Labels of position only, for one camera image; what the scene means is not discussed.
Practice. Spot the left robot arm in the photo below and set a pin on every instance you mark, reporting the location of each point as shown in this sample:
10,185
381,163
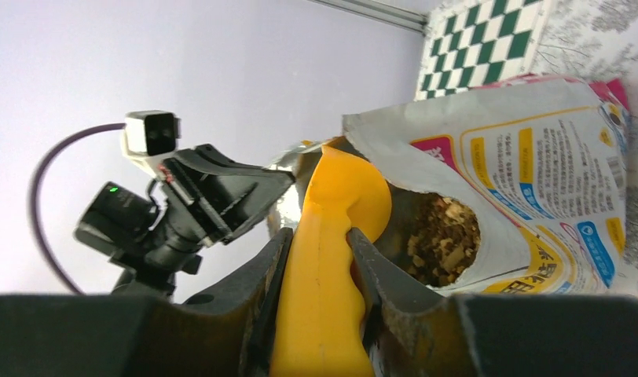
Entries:
119,224

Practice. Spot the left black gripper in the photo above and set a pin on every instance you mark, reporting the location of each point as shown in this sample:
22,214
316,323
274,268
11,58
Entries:
211,199

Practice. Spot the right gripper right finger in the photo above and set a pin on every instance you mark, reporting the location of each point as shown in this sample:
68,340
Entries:
412,331

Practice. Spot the cat food bag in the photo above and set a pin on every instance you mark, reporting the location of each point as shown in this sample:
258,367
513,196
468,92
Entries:
514,187

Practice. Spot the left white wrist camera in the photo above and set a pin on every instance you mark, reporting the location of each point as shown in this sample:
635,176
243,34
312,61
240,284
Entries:
148,138

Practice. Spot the green white chessboard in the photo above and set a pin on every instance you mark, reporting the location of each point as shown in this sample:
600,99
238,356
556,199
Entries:
469,44

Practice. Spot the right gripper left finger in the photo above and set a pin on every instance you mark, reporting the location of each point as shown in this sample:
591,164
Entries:
226,329

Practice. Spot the floral tablecloth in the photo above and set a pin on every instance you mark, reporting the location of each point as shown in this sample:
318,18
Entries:
598,40

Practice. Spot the yellow plastic scoop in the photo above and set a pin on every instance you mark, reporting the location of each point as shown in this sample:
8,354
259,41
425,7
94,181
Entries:
320,309

